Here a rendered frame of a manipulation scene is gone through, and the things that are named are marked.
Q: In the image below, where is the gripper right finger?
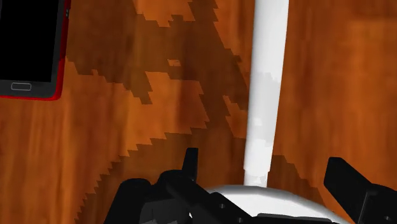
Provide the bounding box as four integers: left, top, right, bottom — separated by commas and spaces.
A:
323, 157, 397, 224

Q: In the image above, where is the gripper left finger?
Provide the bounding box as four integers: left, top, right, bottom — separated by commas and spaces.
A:
104, 147, 256, 224

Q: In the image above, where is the black phone with red case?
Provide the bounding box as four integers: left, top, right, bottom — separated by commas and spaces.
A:
0, 0, 72, 102

